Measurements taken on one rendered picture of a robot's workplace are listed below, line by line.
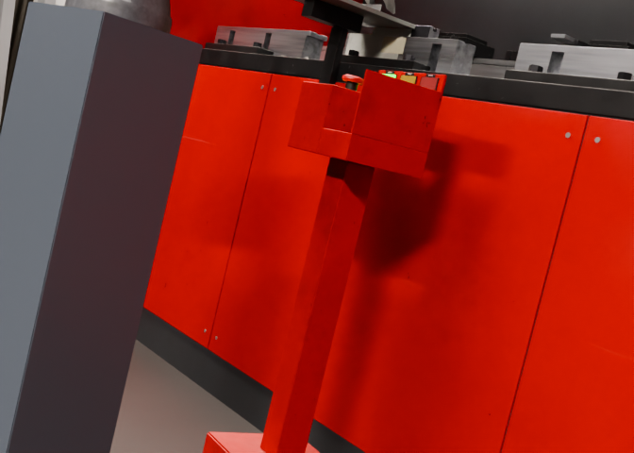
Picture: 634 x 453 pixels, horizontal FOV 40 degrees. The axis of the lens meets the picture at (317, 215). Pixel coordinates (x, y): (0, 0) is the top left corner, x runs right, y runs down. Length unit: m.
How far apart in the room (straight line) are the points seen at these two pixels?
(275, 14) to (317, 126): 1.49
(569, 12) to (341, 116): 1.10
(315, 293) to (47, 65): 0.59
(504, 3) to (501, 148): 1.06
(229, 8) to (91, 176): 1.72
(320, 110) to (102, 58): 0.46
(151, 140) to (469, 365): 0.72
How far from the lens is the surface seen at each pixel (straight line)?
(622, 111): 1.50
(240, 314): 2.20
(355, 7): 1.98
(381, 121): 1.45
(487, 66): 2.23
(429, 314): 1.70
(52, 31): 1.28
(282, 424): 1.58
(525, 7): 2.59
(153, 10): 1.27
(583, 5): 2.47
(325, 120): 1.50
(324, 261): 1.52
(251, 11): 2.92
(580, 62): 1.73
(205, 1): 2.84
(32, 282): 1.24
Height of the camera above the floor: 0.66
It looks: 4 degrees down
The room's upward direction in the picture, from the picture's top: 14 degrees clockwise
